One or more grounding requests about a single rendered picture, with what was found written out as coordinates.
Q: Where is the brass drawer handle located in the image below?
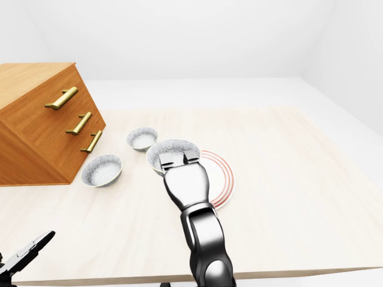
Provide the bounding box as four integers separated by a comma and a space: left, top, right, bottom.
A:
80, 130, 104, 154
44, 86, 79, 111
65, 111, 93, 136

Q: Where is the wooden cabinet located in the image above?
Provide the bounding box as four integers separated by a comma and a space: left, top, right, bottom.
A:
0, 62, 107, 187

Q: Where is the wooden cabinet drawer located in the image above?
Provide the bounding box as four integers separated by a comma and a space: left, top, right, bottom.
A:
54, 106, 107, 184
0, 63, 90, 151
32, 88, 99, 170

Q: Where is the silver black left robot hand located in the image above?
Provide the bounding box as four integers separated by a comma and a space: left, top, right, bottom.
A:
0, 230, 57, 287

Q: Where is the white plate with red rings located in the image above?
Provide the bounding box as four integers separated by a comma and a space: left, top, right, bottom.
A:
199, 148, 236, 209

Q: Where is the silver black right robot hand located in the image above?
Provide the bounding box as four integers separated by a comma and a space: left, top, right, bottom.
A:
159, 149, 212, 212

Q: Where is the patterned grey bowl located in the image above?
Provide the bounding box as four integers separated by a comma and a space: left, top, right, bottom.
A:
126, 127, 159, 152
80, 154, 124, 189
145, 138, 201, 178

